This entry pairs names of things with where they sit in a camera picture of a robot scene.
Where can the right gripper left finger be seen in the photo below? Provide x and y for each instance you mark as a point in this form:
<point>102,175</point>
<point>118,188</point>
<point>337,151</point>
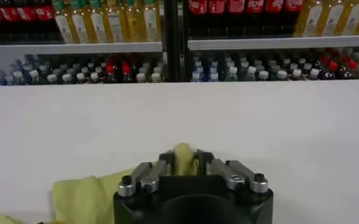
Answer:
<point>148,178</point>

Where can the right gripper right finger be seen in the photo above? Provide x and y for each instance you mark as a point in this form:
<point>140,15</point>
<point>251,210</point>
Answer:
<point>234,176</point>

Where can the light green t-shirt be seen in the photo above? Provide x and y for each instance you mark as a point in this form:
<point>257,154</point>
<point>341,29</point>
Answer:
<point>81,198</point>

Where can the blue water bottle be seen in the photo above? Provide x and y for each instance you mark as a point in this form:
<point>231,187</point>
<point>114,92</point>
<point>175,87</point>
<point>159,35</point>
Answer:
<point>196,76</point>
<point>213,76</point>

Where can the white shelf board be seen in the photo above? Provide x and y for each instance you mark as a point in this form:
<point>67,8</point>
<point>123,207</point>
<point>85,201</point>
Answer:
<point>273,42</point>
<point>75,48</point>

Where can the glass drinks shelf unit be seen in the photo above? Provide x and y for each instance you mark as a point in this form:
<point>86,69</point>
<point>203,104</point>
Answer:
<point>183,30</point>
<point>170,30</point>

